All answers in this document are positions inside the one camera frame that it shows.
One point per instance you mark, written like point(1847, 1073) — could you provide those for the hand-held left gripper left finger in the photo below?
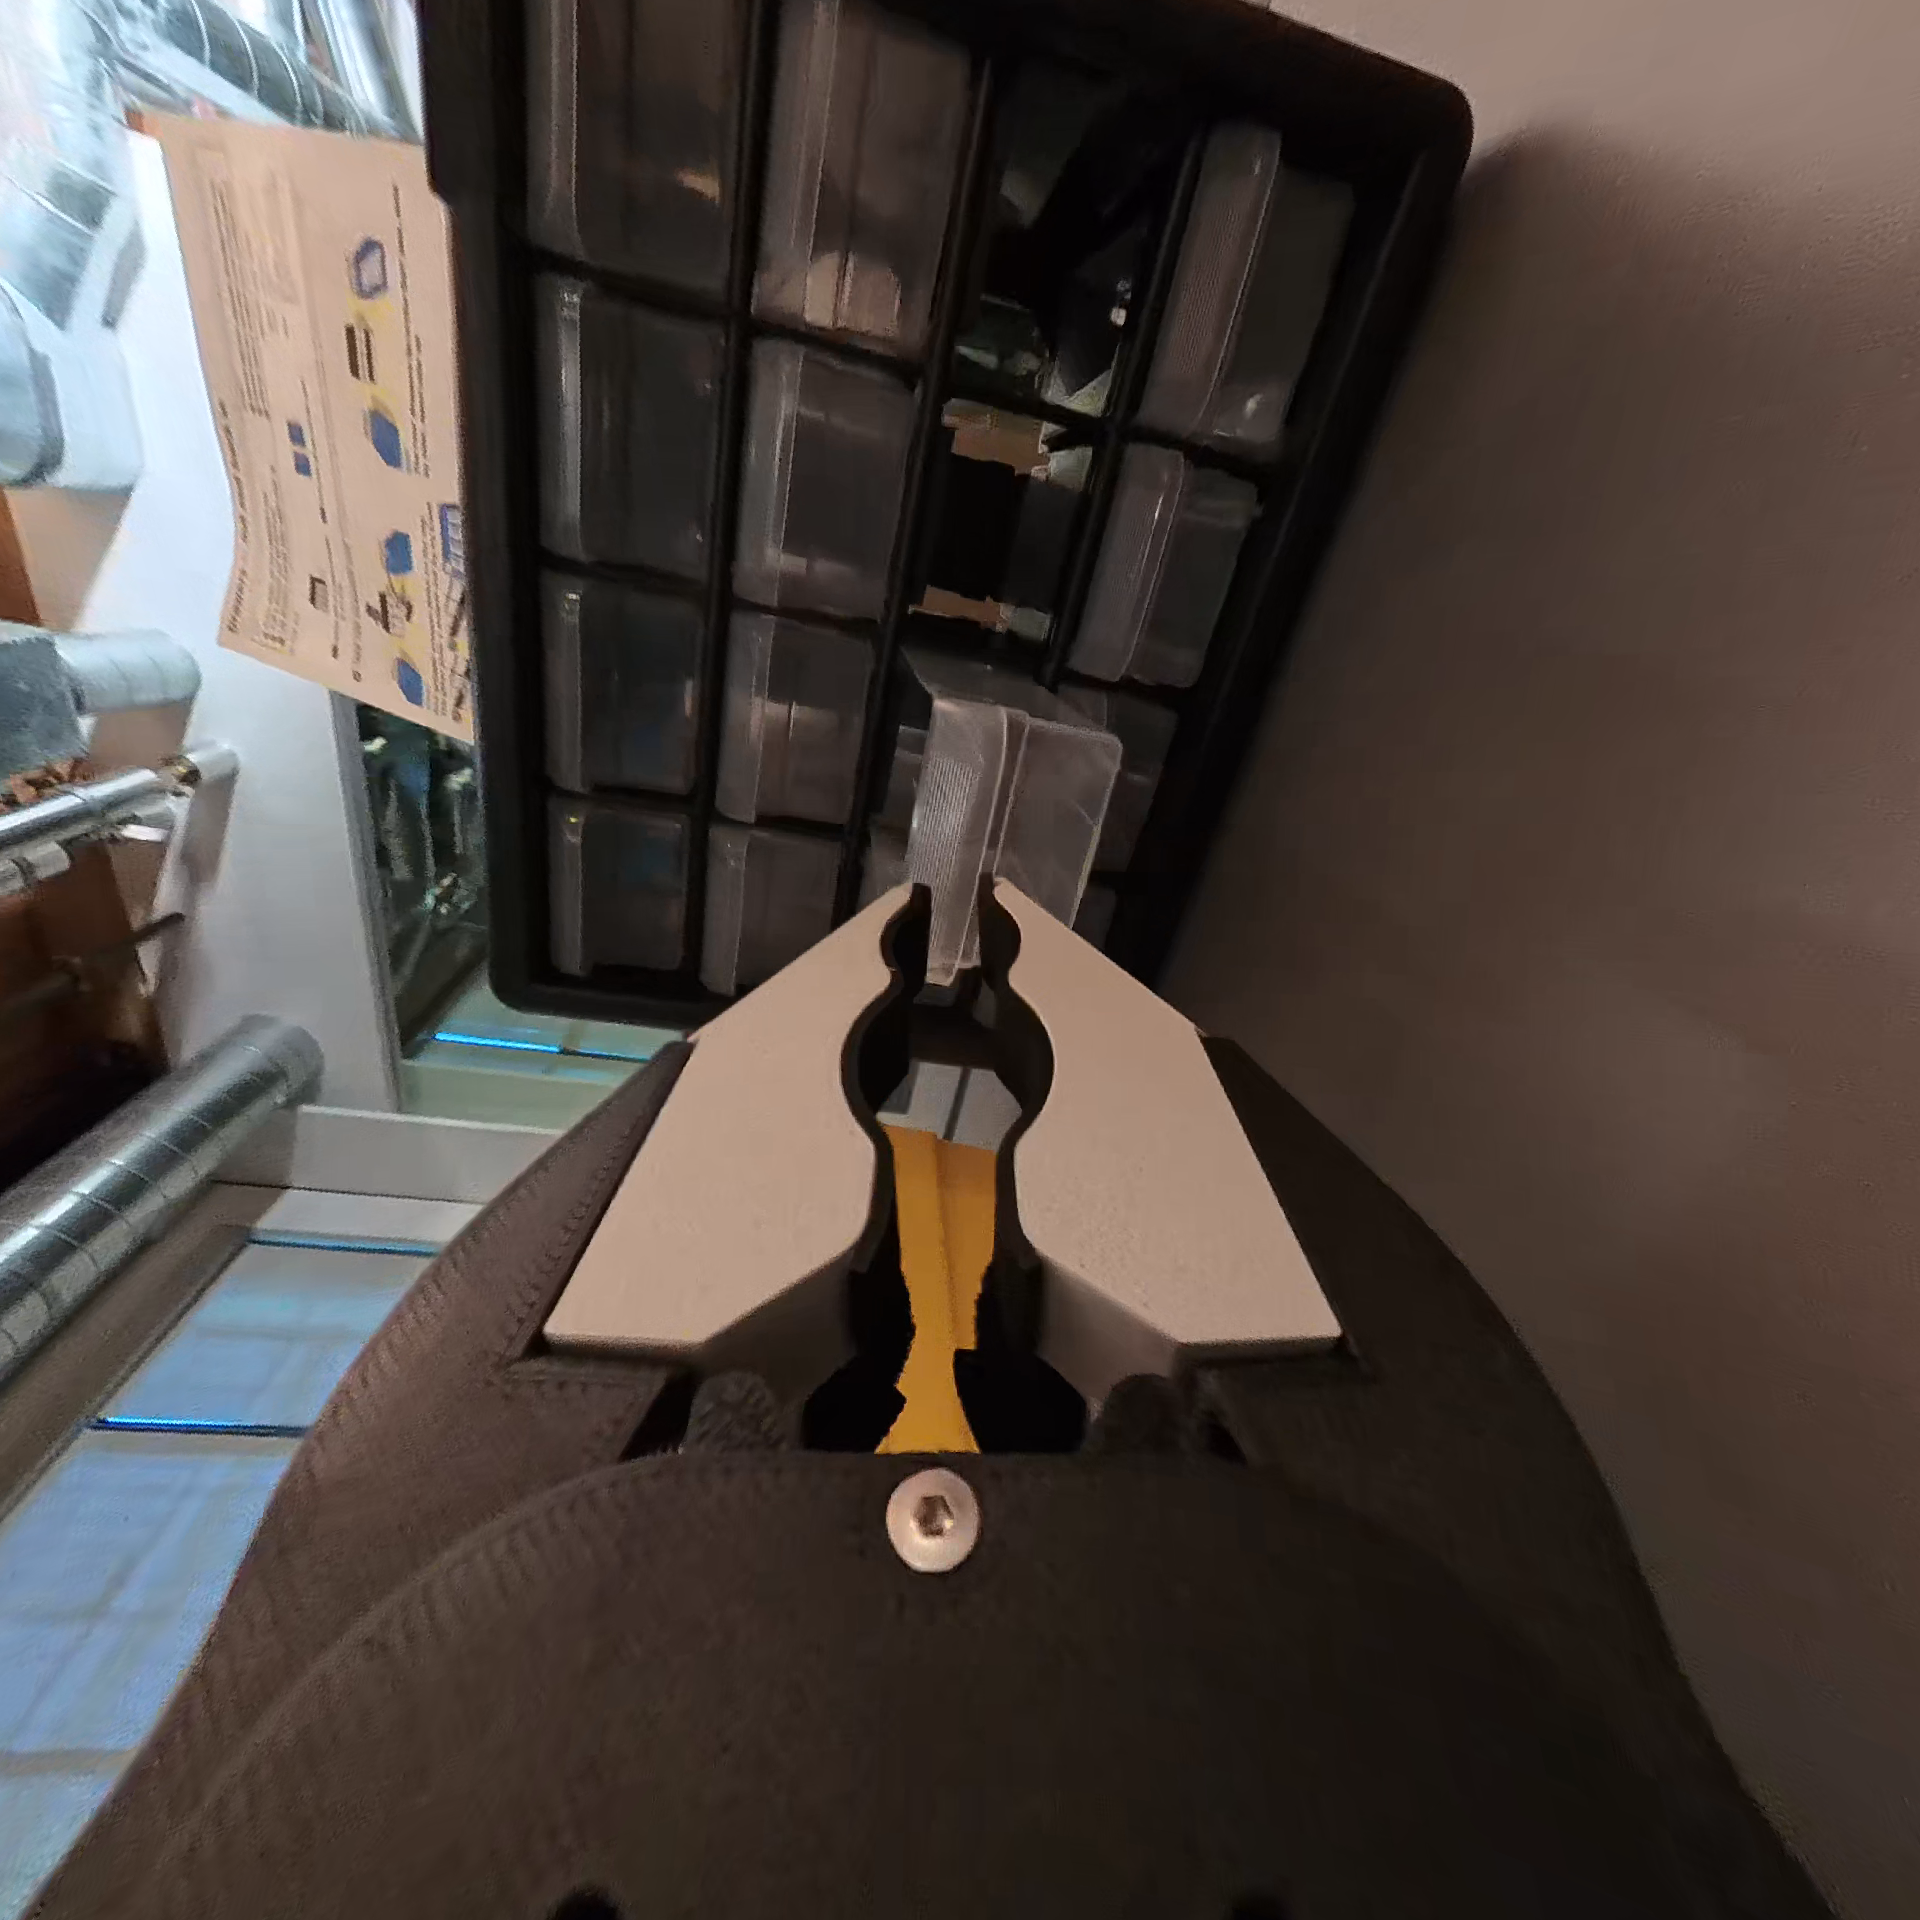
point(736, 1186)

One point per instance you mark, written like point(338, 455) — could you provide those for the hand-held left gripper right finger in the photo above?
point(1171, 1186)

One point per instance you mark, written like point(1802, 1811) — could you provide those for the yellow storage bin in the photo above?
point(940, 1274)

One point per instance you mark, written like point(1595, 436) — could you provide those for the clear plastic drawer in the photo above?
point(1037, 794)

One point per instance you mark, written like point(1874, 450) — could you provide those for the black drawer cabinet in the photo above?
point(481, 523)

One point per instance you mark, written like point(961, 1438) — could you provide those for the thin metal pipe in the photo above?
point(90, 819)

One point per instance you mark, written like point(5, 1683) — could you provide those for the printed instruction poster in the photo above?
point(314, 376)

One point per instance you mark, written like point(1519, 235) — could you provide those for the silver ventilation duct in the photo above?
point(268, 59)
point(118, 667)
point(150, 1169)

